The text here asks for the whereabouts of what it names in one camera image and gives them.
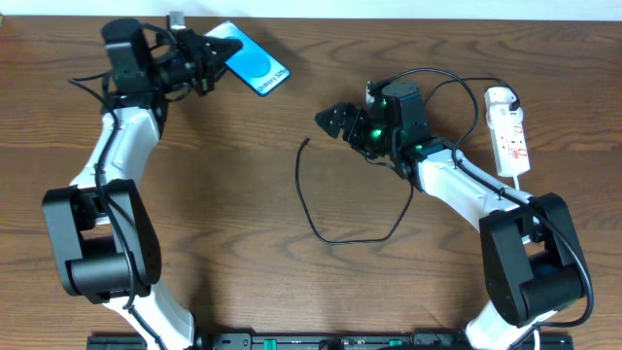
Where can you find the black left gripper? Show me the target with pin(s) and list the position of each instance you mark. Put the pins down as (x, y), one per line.
(205, 59)

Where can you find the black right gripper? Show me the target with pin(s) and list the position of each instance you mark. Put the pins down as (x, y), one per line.
(354, 125)

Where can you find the blue Galaxy smartphone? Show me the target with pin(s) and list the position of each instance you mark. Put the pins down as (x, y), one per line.
(252, 64)

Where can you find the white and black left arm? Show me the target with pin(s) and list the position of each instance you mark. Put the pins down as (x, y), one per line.
(103, 242)

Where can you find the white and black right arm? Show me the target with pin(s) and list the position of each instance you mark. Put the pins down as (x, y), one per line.
(535, 272)

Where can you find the white charger plug adapter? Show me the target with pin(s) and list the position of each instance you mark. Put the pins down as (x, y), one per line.
(500, 116)

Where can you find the white power strip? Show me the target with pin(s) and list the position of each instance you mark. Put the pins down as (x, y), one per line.
(509, 144)

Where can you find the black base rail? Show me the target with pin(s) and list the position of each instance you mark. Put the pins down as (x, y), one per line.
(245, 341)

